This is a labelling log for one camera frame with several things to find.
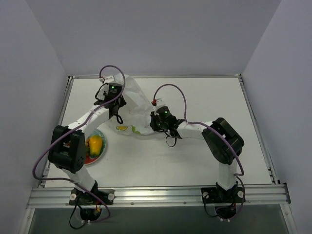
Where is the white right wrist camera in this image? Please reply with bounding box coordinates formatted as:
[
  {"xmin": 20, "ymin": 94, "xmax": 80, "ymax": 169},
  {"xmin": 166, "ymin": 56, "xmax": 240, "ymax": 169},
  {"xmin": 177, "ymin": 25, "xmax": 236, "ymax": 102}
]
[{"xmin": 151, "ymin": 98, "xmax": 166, "ymax": 115}]

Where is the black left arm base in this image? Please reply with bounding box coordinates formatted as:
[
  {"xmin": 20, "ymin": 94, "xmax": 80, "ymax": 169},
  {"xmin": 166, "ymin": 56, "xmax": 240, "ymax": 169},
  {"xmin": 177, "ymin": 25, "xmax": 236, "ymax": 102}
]
[{"xmin": 68, "ymin": 189, "xmax": 115, "ymax": 206}]

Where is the white printed plastic bag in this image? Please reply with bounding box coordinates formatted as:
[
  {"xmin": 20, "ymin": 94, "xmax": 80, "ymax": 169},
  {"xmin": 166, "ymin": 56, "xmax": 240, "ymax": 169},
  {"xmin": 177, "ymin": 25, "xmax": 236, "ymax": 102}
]
[{"xmin": 106, "ymin": 73, "xmax": 154, "ymax": 135}]

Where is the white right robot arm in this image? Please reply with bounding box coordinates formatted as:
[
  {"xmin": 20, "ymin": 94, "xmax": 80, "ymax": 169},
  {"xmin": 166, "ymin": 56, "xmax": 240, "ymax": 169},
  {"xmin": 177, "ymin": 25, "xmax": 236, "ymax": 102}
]
[{"xmin": 150, "ymin": 106, "xmax": 245, "ymax": 201}]

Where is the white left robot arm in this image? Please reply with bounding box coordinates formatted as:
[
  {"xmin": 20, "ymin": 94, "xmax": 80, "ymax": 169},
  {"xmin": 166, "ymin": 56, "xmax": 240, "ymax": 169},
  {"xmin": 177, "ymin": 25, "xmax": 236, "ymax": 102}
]
[{"xmin": 48, "ymin": 82, "xmax": 126, "ymax": 204}]

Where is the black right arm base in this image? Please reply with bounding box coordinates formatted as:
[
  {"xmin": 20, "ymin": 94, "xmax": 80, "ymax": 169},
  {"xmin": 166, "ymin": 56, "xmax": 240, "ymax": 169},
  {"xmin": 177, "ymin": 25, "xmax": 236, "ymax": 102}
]
[{"xmin": 201, "ymin": 185, "xmax": 246, "ymax": 204}]

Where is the brown fake fruit cluster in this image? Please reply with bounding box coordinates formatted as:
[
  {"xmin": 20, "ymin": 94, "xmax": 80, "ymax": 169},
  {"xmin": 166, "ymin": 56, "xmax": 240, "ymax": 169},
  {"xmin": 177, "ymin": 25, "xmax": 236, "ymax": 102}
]
[{"xmin": 85, "ymin": 138, "xmax": 90, "ymax": 156}]

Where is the aluminium front frame rail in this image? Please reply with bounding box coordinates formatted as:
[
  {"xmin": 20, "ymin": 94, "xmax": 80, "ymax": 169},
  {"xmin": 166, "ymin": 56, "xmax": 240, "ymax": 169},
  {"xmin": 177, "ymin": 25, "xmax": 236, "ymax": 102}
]
[{"xmin": 27, "ymin": 184, "xmax": 291, "ymax": 209}]

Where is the yellow orange fake fruit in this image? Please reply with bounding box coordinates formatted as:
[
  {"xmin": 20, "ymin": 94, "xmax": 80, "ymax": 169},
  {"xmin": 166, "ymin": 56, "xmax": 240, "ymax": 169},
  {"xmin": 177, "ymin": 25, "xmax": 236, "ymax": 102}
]
[{"xmin": 89, "ymin": 135, "xmax": 103, "ymax": 157}]

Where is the teal and red plate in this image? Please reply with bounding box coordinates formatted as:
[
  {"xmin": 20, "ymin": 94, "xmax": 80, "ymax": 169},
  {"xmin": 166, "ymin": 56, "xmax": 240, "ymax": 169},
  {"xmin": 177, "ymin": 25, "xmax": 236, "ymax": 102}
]
[{"xmin": 84, "ymin": 129, "xmax": 107, "ymax": 165}]

